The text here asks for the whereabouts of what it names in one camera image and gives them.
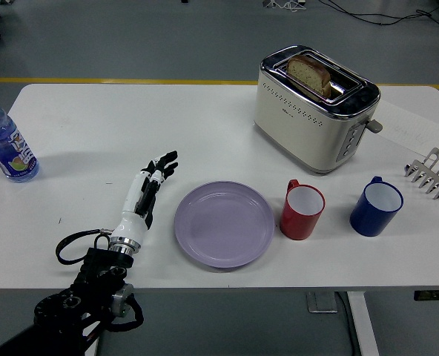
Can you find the grey floor socket box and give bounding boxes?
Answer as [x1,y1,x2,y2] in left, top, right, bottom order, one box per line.
[307,291,337,314]

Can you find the white table leg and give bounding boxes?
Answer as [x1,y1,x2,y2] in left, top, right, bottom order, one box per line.
[346,290,380,356]

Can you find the cream silver toaster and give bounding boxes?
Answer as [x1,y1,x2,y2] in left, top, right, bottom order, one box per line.
[252,44,383,177]

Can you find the white wire hangers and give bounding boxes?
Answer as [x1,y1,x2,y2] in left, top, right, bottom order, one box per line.
[262,0,306,13]

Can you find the brown bread slice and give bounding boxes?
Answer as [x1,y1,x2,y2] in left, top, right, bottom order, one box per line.
[286,55,332,98]

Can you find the clear blue-label drink bottle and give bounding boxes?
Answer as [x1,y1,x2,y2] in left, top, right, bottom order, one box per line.
[0,92,40,183]

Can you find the red mug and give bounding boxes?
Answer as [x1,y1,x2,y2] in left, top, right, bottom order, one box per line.
[279,179,326,241]

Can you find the silver metal toast rack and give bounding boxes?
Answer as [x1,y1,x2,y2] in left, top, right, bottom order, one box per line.
[403,147,439,201]

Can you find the blue mug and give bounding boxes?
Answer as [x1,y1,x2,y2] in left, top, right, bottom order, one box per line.
[349,176,404,237]

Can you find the black floor cable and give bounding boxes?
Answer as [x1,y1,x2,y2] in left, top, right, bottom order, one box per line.
[317,0,439,27]

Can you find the purple round plate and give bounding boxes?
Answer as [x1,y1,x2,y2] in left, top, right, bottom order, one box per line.
[174,180,275,269]

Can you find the white paper sheet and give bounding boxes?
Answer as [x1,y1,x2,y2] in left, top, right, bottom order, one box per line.
[374,99,439,153]

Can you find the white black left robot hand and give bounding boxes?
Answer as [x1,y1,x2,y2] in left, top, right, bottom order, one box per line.
[110,150,179,252]

